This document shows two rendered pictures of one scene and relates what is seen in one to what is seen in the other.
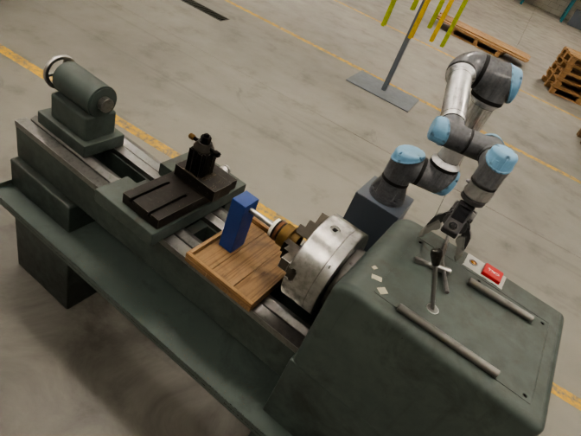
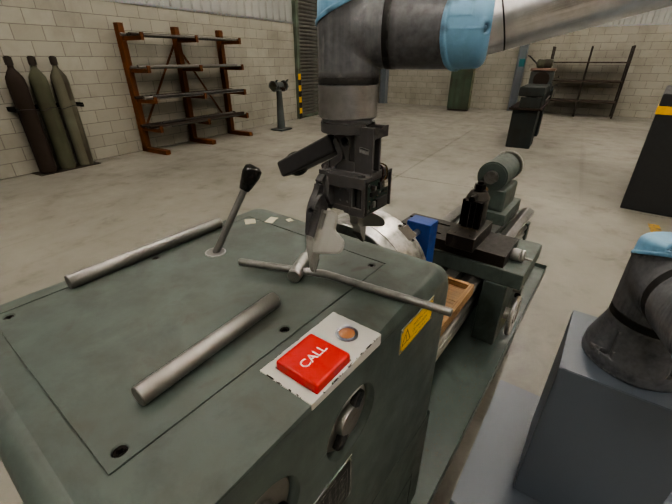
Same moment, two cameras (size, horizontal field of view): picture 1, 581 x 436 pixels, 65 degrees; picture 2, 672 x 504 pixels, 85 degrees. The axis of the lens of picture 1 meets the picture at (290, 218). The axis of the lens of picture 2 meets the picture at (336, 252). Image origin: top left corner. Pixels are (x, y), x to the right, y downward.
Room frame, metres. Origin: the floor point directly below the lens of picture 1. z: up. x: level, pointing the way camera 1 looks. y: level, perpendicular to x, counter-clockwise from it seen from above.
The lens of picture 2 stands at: (1.31, -0.94, 1.56)
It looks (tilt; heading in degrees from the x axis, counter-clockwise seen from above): 28 degrees down; 107
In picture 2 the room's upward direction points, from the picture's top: straight up
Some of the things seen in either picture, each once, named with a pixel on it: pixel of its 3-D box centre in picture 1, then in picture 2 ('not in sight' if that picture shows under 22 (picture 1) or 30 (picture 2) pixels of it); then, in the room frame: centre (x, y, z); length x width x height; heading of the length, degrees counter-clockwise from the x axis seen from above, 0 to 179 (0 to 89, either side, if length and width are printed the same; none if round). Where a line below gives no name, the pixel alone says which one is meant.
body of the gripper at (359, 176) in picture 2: (463, 211); (352, 167); (1.19, -0.46, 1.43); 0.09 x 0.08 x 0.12; 159
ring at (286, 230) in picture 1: (287, 236); not in sight; (1.20, -0.01, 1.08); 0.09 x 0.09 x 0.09; 69
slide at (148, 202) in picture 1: (183, 189); (453, 237); (1.38, 0.42, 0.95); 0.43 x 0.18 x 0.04; 159
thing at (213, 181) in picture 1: (202, 178); (469, 232); (1.43, 0.37, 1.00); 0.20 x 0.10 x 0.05; 69
